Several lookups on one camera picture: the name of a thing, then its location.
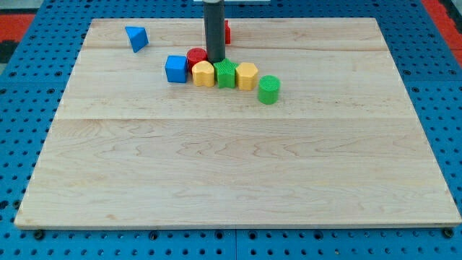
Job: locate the blue cube block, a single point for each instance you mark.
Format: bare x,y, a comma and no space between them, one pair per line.
176,68

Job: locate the light wooden board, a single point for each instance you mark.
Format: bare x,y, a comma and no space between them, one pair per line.
341,148

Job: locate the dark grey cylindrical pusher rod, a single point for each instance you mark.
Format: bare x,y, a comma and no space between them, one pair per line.
214,25

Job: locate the green star block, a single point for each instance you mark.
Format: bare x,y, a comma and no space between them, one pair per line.
225,73

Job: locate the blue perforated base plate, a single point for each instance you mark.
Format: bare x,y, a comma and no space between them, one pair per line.
35,77

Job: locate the blue triangle block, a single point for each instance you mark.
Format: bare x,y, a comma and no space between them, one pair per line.
137,37

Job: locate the green cylinder block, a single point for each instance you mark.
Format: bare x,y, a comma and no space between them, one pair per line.
268,89

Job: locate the yellow heart block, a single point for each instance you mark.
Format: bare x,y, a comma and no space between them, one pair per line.
203,74

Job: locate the red cylinder block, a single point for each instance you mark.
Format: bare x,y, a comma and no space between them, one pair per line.
194,56

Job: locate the red block behind rod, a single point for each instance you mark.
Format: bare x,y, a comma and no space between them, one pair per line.
227,33

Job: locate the yellow hexagon block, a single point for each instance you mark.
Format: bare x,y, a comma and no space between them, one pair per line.
246,75

